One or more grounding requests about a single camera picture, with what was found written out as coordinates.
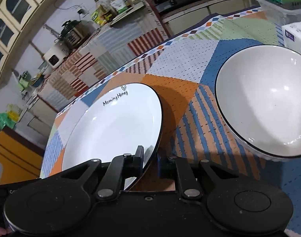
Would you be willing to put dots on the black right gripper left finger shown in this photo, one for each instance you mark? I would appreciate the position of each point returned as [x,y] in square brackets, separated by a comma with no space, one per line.
[120,168]

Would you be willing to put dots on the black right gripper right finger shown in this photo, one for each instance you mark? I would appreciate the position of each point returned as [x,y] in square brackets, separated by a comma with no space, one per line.
[179,170]

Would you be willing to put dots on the white plate with black rim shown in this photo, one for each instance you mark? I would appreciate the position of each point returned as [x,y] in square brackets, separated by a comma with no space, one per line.
[118,122]

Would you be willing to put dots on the white ribbed bowl black rim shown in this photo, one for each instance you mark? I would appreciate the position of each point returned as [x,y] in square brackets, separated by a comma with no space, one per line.
[258,94]

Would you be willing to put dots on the colourful patchwork tablecloth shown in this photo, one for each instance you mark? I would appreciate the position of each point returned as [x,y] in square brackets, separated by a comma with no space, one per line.
[182,70]

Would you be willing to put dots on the yellow wooden cabinet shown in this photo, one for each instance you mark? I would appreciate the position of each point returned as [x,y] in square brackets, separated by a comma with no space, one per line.
[20,159]

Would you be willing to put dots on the patchwork counter cloth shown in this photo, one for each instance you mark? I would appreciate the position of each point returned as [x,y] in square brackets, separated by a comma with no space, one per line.
[106,50]

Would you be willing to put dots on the white small rice cooker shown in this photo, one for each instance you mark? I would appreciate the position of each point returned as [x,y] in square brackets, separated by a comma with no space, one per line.
[56,54]

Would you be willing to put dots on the black electric pressure cooker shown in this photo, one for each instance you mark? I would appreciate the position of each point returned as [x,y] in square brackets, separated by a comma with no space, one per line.
[70,33]

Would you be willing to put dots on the cooking oil bottle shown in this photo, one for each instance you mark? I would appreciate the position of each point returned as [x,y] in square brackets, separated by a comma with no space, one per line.
[102,14]

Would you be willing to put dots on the white tissue pack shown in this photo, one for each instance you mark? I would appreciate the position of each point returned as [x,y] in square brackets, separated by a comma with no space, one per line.
[292,36]

